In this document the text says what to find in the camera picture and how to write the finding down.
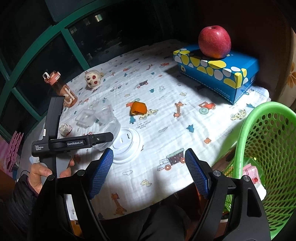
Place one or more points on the crumpled paper ball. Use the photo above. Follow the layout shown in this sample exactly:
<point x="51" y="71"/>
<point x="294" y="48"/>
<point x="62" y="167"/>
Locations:
<point x="65" y="129"/>

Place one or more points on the red apple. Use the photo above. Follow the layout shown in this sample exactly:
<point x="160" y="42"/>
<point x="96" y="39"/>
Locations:
<point x="214" y="41"/>

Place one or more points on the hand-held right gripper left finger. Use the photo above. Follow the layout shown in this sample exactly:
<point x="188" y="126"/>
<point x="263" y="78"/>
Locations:
<point x="101" y="171"/>

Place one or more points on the white round lid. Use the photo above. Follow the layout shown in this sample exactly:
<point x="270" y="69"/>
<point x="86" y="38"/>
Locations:
<point x="126" y="143"/>

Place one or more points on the blue spotted tissue box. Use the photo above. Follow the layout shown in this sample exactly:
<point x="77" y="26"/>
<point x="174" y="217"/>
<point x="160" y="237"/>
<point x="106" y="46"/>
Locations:
<point x="240" y="69"/>

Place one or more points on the white printed tablecloth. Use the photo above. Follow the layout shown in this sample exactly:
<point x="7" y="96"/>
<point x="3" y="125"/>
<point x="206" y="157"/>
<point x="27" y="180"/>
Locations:
<point x="173" y="129"/>

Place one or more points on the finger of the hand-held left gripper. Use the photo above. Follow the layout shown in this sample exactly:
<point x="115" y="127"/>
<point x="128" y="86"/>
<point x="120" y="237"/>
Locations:
<point x="104" y="138"/>

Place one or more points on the clear plastic cup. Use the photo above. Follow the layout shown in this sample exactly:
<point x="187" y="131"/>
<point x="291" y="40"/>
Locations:
<point x="105" y="113"/>
<point x="114" y="129"/>

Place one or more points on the person's left forearm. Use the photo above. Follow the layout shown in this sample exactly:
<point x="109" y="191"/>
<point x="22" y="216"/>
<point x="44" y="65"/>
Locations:
<point x="20" y="201"/>

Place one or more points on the person's black pants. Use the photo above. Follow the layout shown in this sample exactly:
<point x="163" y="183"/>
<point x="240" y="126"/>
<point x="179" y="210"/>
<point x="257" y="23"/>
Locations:
<point x="150" y="224"/>

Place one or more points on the green window frame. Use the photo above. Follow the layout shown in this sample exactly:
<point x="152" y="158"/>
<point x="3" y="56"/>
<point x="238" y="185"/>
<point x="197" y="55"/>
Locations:
<point x="75" y="51"/>

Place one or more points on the person's left hand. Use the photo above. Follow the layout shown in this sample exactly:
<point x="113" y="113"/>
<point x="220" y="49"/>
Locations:
<point x="38" y="173"/>

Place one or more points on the pink packet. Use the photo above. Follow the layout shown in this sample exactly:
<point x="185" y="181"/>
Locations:
<point x="251" y="172"/>

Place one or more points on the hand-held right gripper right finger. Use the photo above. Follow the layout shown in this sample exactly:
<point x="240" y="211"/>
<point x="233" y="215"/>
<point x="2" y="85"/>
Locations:
<point x="197" y="171"/>

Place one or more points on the clear square plastic container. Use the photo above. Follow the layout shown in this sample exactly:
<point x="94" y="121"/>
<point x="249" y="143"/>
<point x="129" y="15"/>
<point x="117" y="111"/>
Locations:
<point x="85" y="119"/>

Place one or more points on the green mesh basket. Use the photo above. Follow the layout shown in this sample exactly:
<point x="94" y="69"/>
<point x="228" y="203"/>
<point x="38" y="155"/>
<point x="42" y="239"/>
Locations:
<point x="242" y="139"/>

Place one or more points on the beige floral cloth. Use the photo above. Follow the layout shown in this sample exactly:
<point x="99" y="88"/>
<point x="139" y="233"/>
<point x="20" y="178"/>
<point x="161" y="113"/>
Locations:
<point x="291" y="76"/>

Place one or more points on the orange water bottle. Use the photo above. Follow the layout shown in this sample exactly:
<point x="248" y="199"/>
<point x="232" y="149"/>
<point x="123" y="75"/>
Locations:
<point x="70" y="98"/>

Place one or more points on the pink plastic item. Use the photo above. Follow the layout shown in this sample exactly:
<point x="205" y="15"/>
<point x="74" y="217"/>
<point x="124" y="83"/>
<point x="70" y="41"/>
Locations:
<point x="13" y="148"/>

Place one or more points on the orange peel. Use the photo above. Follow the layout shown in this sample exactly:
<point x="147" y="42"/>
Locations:
<point x="138" y="108"/>

